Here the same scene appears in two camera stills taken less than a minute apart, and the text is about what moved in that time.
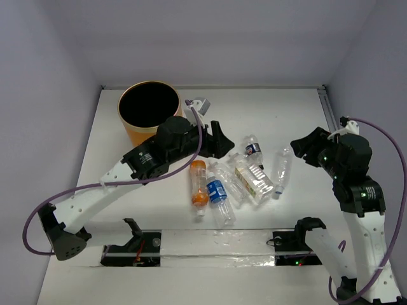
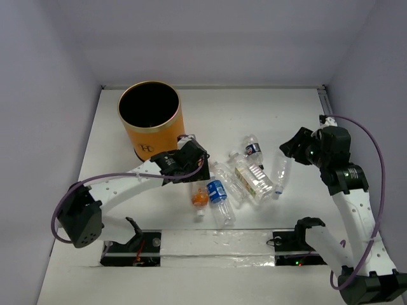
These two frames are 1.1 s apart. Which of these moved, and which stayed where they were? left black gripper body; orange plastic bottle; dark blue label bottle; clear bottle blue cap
Moved: left black gripper body
Stayed: clear bottle blue cap; dark blue label bottle; orange plastic bottle
